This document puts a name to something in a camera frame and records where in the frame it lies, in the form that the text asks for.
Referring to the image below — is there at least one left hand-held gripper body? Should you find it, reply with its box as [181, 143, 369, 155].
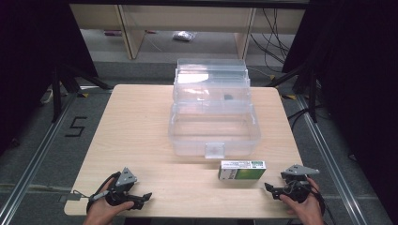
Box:
[105, 166, 139, 207]

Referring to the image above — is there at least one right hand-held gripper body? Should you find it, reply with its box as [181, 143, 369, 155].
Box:
[280, 164, 321, 204]

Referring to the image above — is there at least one green and white carton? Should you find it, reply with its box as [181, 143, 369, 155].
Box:
[218, 159, 268, 182]

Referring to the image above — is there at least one clear plastic storage box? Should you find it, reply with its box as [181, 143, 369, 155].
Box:
[168, 58, 262, 160]

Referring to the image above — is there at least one person's right hand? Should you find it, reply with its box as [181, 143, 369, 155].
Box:
[279, 176, 325, 225]

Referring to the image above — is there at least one person's left hand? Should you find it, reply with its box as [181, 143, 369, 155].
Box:
[82, 177, 135, 225]

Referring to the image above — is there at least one black metal stand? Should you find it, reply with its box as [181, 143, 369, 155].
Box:
[51, 61, 115, 124]
[265, 61, 321, 124]

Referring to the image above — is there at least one dark curtain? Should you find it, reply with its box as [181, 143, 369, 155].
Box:
[0, 0, 99, 157]
[281, 0, 398, 225]

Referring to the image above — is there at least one pink flat object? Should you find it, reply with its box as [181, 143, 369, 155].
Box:
[103, 29, 124, 38]

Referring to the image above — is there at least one beige wooden desk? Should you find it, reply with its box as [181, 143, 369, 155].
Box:
[69, 3, 306, 61]

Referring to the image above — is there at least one clear plastic bag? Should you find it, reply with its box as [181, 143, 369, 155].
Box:
[172, 30, 197, 42]

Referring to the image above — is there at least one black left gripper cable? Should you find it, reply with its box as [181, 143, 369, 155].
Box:
[85, 171, 122, 217]

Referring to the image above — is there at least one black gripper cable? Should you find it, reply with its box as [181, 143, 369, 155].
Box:
[308, 187, 337, 225]
[85, 171, 122, 217]

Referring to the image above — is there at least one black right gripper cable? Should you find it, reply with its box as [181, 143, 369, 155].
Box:
[308, 187, 337, 225]

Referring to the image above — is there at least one metal floor rail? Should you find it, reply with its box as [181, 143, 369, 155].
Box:
[0, 93, 78, 225]
[295, 93, 370, 225]

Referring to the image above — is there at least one bundle of black cables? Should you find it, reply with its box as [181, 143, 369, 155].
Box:
[249, 7, 291, 66]

